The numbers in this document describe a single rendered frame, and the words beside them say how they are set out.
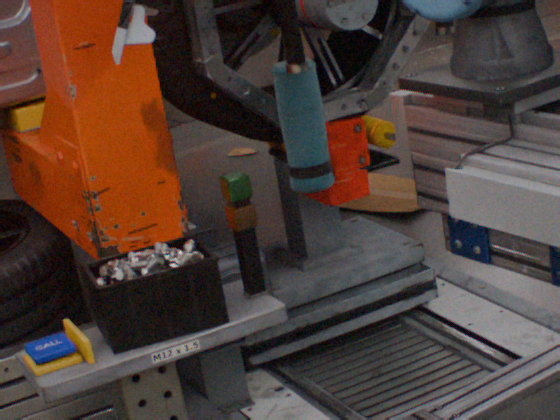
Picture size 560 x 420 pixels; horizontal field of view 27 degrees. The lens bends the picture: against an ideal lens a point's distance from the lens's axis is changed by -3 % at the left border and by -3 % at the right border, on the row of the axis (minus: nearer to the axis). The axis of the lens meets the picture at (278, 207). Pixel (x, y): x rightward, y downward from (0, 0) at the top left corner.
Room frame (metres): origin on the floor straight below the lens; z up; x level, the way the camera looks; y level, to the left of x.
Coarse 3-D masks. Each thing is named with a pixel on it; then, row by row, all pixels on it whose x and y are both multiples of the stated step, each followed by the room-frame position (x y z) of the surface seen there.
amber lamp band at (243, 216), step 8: (232, 208) 1.87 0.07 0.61; (240, 208) 1.87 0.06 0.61; (248, 208) 1.87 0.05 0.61; (232, 216) 1.87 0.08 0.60; (240, 216) 1.86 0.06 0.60; (248, 216) 1.87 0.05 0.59; (256, 216) 1.88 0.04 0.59; (232, 224) 1.87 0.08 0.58; (240, 224) 1.86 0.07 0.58; (248, 224) 1.87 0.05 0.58; (256, 224) 1.87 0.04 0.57
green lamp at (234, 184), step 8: (224, 176) 1.89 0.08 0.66; (232, 176) 1.88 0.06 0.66; (240, 176) 1.87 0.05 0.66; (248, 176) 1.87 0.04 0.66; (224, 184) 1.87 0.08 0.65; (232, 184) 1.86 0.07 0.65; (240, 184) 1.87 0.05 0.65; (248, 184) 1.87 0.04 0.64; (224, 192) 1.88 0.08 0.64; (232, 192) 1.86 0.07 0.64; (240, 192) 1.87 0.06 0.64; (248, 192) 1.87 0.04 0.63; (232, 200) 1.86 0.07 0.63; (240, 200) 1.87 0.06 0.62
